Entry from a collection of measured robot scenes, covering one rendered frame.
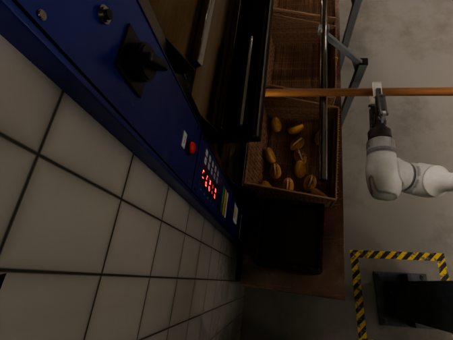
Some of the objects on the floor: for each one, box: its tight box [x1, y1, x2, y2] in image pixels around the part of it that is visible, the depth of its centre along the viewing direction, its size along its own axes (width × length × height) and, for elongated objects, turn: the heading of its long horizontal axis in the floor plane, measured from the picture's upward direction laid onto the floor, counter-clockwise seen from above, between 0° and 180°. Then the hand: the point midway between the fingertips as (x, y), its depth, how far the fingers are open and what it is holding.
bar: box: [318, 0, 368, 181], centre depth 173 cm, size 31×127×118 cm, turn 176°
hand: (375, 92), depth 106 cm, fingers closed on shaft, 3 cm apart
